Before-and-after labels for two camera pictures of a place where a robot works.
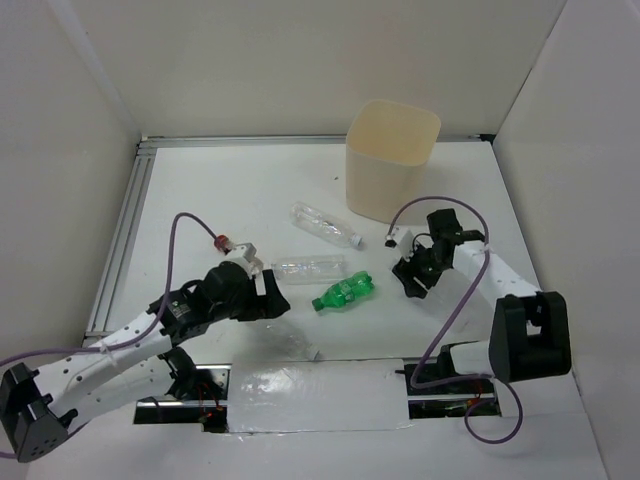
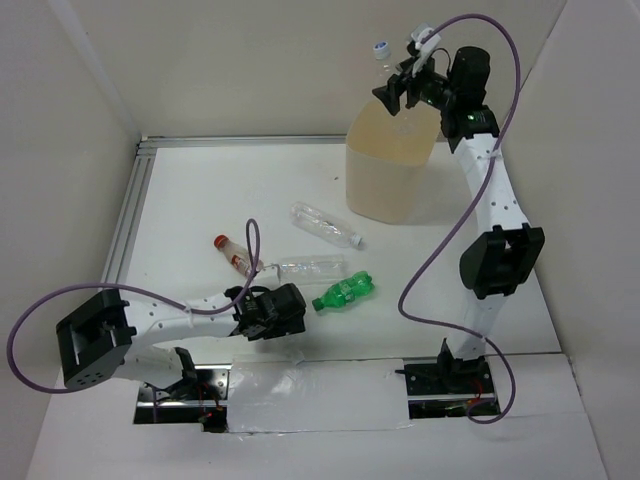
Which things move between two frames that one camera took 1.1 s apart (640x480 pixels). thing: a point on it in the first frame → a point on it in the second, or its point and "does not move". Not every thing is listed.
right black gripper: (406, 270) → (412, 79)
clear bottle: (310, 269) does not move
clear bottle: (445, 296) → (386, 64)
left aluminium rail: (96, 332) does not move
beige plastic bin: (388, 148) does not move
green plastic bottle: (344, 291) does not move
